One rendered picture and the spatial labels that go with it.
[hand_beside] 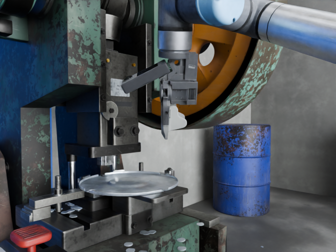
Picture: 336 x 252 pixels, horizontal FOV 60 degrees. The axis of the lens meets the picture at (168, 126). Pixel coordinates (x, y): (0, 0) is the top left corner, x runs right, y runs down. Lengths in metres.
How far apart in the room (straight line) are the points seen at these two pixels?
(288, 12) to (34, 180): 0.87
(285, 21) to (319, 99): 3.44
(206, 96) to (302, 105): 3.03
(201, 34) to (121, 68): 0.40
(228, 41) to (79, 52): 0.55
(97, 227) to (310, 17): 0.67
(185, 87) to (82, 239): 0.46
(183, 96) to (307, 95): 3.44
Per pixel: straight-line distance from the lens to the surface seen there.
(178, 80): 0.66
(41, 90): 0.89
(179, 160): 3.04
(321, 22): 0.55
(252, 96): 1.11
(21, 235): 0.63
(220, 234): 1.00
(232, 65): 1.04
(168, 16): 0.63
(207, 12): 0.54
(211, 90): 1.07
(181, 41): 0.63
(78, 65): 0.78
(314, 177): 4.08
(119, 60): 0.91
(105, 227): 0.84
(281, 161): 4.18
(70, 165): 0.98
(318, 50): 0.55
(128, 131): 0.88
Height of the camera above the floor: 0.98
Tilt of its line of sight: 2 degrees down
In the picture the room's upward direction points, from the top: straight up
